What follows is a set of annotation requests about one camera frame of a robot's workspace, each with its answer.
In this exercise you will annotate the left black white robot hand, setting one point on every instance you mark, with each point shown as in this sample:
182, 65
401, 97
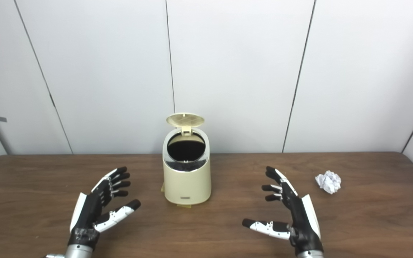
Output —
86, 211

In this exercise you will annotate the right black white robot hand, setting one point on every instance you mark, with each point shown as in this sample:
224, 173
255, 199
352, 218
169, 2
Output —
301, 215

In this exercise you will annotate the white paper ball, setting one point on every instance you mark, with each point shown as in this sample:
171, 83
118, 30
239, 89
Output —
328, 181

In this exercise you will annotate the cream-colored round bin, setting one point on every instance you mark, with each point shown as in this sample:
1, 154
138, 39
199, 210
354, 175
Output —
186, 184

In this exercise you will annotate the cream round bin lid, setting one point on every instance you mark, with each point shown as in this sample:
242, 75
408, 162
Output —
185, 119

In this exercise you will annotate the small grey wall label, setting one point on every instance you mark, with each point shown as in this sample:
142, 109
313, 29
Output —
2, 119

